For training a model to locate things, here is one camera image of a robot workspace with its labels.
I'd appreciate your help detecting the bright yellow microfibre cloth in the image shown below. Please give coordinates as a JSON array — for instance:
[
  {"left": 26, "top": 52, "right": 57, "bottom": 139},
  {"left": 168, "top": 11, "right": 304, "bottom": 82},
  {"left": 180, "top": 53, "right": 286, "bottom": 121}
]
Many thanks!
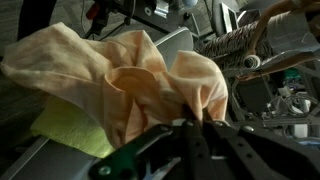
[{"left": 29, "top": 94, "right": 116, "bottom": 160}]

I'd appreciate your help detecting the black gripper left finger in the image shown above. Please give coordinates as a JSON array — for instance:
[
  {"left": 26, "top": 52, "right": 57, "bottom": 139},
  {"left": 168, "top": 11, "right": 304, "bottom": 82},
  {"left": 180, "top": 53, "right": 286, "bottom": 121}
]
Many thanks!
[{"left": 89, "top": 103, "right": 218, "bottom": 180}]

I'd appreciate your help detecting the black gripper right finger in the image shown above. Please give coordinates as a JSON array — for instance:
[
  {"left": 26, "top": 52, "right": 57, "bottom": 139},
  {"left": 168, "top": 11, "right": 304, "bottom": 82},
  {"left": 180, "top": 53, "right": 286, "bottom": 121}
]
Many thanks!
[{"left": 200, "top": 108, "right": 320, "bottom": 180}]

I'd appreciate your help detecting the peach shirt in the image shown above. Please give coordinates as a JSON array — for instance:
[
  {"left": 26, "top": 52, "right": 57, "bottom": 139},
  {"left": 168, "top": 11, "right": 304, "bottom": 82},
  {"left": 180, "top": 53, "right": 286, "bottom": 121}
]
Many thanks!
[{"left": 0, "top": 21, "right": 230, "bottom": 150}]

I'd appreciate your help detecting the white tape roll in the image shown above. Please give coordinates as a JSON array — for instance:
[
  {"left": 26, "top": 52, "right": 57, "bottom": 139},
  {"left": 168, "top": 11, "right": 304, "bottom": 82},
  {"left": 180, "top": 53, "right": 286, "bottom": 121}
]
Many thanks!
[{"left": 242, "top": 54, "right": 262, "bottom": 70}]

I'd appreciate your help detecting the zebra print garment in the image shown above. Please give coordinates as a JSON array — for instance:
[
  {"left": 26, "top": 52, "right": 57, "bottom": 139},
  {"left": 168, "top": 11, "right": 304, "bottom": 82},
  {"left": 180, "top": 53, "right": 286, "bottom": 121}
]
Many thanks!
[{"left": 196, "top": 19, "right": 278, "bottom": 69}]

